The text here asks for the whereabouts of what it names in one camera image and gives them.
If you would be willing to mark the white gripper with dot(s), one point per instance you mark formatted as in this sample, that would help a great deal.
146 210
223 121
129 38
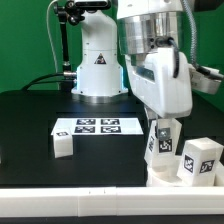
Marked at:
152 80

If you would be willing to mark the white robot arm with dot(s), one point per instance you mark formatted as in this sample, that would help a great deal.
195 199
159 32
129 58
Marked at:
146 33

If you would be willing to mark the white marker sheet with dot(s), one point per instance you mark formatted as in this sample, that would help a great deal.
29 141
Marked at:
98 126

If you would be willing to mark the white front fence rail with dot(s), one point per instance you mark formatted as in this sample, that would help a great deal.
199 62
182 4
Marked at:
110 201

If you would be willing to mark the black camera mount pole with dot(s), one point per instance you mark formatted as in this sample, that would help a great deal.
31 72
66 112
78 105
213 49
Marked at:
68 13

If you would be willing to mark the black mounted camera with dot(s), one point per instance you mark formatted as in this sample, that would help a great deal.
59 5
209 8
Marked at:
92 4

